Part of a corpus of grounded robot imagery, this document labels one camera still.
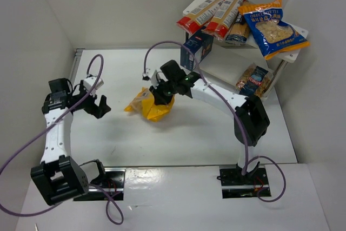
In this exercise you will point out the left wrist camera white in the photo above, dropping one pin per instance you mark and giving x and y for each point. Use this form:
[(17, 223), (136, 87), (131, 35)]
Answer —
[(89, 82)]

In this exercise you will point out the blue orange orecchiette bag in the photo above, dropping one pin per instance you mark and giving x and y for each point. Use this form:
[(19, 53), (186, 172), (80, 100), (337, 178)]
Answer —
[(271, 34)]

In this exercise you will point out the right red spaghetti pack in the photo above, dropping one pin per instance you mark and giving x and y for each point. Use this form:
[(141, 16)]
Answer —
[(223, 19)]

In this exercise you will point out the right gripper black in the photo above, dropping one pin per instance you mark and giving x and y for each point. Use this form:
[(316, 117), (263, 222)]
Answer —
[(162, 96)]

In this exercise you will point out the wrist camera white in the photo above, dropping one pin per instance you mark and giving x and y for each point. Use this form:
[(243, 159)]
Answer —
[(89, 82), (152, 76)]

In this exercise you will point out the dark blue spaghetti pack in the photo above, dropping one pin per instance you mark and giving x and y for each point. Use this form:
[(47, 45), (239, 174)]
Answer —
[(239, 32)]

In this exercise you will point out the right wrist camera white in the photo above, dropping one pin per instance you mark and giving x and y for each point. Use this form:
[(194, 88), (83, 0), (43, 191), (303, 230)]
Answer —
[(152, 76)]

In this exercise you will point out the left red spaghetti pack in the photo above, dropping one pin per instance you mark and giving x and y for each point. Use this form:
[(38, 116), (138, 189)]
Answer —
[(199, 16)]

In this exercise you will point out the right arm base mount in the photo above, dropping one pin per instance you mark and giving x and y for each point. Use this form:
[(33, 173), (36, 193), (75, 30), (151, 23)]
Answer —
[(234, 185)]

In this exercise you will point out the dark blue pasta box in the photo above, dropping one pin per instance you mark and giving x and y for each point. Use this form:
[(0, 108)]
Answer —
[(200, 44)]

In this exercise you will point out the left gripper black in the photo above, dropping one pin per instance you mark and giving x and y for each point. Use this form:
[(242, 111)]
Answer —
[(92, 105)]

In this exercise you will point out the blue clear pasta bag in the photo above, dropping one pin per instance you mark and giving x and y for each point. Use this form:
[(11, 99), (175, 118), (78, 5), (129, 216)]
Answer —
[(255, 80)]

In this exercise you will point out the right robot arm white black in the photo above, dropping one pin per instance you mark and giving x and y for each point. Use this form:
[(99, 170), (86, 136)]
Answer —
[(250, 118)]

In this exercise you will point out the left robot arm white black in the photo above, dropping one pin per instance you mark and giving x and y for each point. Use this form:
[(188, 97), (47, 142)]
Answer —
[(58, 177)]

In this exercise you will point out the yellow pasta bag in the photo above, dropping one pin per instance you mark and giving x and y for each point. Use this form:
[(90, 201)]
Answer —
[(144, 104)]

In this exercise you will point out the white two-tier shelf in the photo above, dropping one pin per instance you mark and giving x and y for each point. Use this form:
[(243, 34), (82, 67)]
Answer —
[(229, 62)]

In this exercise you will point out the red spaghetti pack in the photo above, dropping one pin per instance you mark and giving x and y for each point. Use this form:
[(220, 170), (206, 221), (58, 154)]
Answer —
[(199, 16), (223, 19)]

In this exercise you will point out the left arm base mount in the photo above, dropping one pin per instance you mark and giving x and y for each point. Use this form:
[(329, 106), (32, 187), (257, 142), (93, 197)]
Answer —
[(113, 184)]

